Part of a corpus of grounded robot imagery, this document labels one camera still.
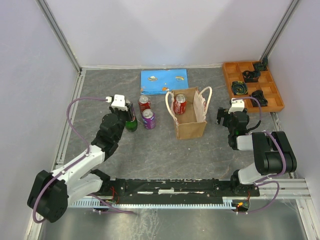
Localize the green glass bottle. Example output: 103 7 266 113
125 117 138 133

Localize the purple soda can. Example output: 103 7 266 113
142 109 156 130

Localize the red soda can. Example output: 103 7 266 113
138 95 151 114

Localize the burlap canvas tote bag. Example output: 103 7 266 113
165 86 213 140

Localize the red cola can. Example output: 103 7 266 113
173 93 187 115

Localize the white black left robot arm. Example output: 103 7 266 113
27 94 136 224

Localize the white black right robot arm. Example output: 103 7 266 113
216 107 297 196

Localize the blue-yellow rolled sock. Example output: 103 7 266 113
231 81 248 96

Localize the black rolled sock front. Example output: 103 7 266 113
250 89 268 107

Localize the black rolled sock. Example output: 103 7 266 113
242 70 261 83
250 89 268 107

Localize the blue space-print cloth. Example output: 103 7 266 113
140 69 189 95

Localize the orange wooden compartment tray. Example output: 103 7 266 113
222 61 285 113

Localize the black rolled sock middle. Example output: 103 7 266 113
242 70 261 83

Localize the dark rolled sock back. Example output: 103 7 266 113
252 62 268 72

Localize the dark sock in corner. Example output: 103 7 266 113
261 56 268 66

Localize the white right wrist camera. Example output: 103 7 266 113
228 98 245 114

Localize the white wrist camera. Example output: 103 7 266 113
228 98 245 114
105 94 127 111

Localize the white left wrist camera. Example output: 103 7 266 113
105 94 127 111

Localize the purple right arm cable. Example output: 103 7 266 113
233 96 288 216

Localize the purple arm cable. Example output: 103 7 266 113
32 96 137 224
233 96 288 216

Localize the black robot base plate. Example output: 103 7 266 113
97 178 260 205

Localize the aluminium frame rail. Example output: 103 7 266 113
36 177 312 200

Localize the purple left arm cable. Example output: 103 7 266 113
32 96 137 224

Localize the light blue cable duct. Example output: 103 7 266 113
69 196 237 208

